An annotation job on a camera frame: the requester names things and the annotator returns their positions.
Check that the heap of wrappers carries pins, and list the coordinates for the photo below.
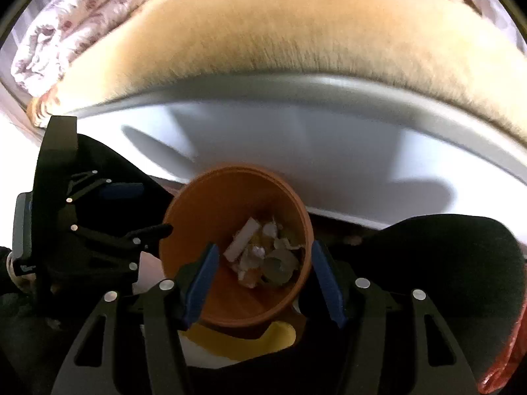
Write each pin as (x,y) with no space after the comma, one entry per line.
(255,255)

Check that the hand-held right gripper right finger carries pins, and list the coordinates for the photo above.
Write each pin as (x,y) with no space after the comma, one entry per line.
(327,284)

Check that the person's left hand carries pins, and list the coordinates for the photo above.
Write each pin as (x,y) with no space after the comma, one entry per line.
(20,284)

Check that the orange plastic bin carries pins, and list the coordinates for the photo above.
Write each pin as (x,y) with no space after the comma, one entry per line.
(222,214)

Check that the person's black pants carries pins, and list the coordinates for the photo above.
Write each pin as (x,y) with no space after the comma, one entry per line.
(453,263)

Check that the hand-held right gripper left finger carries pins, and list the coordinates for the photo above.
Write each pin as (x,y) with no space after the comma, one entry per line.
(201,284)

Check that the yellow plastic object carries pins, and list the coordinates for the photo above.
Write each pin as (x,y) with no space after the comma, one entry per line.
(271,337)

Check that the yellow floral plush blanket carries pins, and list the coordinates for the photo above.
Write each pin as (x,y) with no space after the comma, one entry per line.
(288,28)

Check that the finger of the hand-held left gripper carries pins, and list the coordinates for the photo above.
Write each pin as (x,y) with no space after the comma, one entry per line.
(121,191)
(123,236)

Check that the folded floral quilt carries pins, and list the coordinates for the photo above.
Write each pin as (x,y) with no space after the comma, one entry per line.
(82,16)

